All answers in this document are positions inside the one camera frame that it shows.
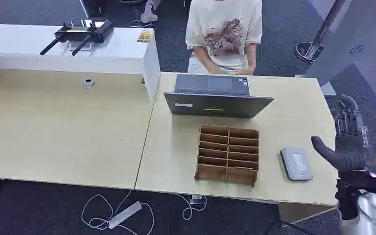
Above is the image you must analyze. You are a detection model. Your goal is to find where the wooden card box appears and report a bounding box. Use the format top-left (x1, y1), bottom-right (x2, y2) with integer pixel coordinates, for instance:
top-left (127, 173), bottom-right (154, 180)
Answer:
top-left (194, 124), bottom-right (260, 188)

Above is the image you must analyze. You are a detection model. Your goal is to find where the black cabinet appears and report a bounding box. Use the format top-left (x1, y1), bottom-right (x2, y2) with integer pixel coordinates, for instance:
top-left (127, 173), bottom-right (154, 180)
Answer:
top-left (79, 0), bottom-right (107, 19)

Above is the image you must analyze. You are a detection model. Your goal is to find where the white counter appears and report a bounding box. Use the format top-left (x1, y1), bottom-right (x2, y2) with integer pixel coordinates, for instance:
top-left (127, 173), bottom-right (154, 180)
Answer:
top-left (0, 23), bottom-right (161, 102)

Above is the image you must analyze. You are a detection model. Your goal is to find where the black remote controller with antennas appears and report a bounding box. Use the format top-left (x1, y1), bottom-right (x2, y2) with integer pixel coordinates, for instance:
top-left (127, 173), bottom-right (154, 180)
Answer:
top-left (40, 19), bottom-right (115, 57)

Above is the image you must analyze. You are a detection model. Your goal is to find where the dark grey laptop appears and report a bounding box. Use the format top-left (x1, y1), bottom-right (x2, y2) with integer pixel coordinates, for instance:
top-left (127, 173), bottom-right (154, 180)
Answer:
top-left (164, 73), bottom-right (275, 119)

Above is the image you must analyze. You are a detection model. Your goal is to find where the white power strip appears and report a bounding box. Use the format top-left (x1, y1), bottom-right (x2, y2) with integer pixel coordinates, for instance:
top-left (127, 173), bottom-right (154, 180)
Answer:
top-left (108, 201), bottom-right (142, 230)

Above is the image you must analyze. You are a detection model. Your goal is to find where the grey card reader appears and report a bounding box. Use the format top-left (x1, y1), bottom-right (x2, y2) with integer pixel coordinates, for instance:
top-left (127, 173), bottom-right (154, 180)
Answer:
top-left (280, 146), bottom-right (314, 182)

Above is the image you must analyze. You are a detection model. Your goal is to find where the steel stanchion with round base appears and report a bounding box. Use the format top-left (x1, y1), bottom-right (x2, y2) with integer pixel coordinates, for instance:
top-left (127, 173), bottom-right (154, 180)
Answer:
top-left (295, 0), bottom-right (346, 63)

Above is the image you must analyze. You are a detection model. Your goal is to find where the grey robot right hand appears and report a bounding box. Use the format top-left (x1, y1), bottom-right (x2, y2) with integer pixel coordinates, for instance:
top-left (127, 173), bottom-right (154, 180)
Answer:
top-left (310, 94), bottom-right (374, 172)

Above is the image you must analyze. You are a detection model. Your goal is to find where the white power cable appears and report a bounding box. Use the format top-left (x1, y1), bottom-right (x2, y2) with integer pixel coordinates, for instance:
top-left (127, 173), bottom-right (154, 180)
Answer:
top-left (174, 193), bottom-right (208, 221)
top-left (81, 189), bottom-right (155, 235)

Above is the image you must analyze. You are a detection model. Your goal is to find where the person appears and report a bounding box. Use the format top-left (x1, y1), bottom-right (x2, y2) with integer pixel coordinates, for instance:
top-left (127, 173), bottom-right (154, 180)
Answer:
top-left (185, 0), bottom-right (263, 76)

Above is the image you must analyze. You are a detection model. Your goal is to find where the yellow printed card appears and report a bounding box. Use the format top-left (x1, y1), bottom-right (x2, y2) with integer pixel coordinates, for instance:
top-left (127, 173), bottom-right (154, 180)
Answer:
top-left (137, 30), bottom-right (155, 43)

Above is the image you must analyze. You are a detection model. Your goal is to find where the person's foot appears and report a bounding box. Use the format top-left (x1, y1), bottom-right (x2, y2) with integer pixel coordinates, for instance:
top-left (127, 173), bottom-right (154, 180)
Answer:
top-left (140, 0), bottom-right (162, 24)

